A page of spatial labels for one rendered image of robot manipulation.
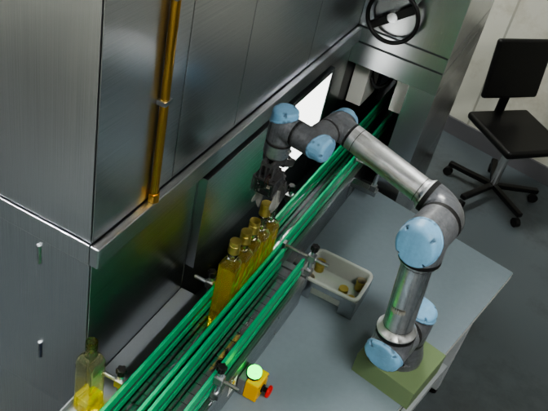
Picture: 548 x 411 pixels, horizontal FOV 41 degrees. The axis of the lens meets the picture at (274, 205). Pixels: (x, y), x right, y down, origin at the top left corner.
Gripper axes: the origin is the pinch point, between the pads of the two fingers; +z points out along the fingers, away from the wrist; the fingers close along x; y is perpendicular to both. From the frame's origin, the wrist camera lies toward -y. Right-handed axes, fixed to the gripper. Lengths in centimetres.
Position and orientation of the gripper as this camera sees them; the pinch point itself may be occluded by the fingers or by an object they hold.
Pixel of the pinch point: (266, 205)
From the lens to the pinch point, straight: 221.7
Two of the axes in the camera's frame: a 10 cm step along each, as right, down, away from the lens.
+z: -1.9, 7.7, 6.1
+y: -4.5, 4.9, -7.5
